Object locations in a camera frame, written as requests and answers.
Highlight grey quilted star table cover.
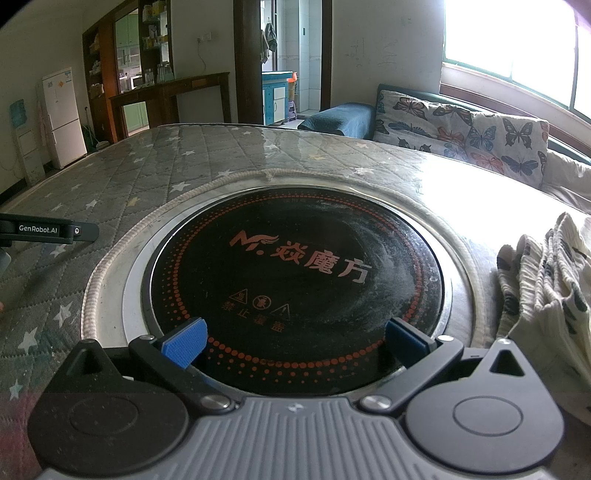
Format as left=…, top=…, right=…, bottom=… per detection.
left=0, top=123, right=591, bottom=480

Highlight green mop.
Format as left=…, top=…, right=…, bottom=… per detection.
left=83, top=106, right=111, bottom=151

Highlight white refrigerator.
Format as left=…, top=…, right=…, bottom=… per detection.
left=41, top=67, right=88, bottom=170

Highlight window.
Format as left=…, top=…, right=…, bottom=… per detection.
left=441, top=0, right=591, bottom=121

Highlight butterfly print cushion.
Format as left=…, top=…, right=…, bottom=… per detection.
left=373, top=90, right=551, bottom=189

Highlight dark wooden counter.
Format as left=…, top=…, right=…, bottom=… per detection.
left=108, top=72, right=232, bottom=142

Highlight dark wooden door frame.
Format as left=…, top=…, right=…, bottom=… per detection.
left=233, top=0, right=333, bottom=126

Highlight white spotted clothes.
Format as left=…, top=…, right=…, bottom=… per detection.
left=496, top=211, right=591, bottom=418

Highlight wooden shelf unit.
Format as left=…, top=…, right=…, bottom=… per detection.
left=82, top=0, right=174, bottom=145

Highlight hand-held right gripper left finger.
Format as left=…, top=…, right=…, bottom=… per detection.
left=44, top=316, right=236, bottom=414

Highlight blue cabinet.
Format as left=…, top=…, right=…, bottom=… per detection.
left=262, top=71, right=295, bottom=126

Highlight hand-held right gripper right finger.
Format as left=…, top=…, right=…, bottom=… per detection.
left=358, top=318, right=544, bottom=415

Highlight hanging grey cloth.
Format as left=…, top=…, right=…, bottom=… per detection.
left=262, top=20, right=279, bottom=64

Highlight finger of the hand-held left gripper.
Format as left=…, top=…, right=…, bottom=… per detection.
left=72, top=223, right=100, bottom=244

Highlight blue cushion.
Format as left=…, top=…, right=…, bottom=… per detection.
left=298, top=104, right=377, bottom=140

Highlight white pillow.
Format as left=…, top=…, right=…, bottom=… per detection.
left=539, top=150, right=591, bottom=213

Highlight water dispenser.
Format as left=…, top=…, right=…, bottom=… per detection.
left=9, top=99, right=46, bottom=186

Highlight round black induction cooktop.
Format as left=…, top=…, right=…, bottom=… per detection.
left=123, top=184, right=463, bottom=398

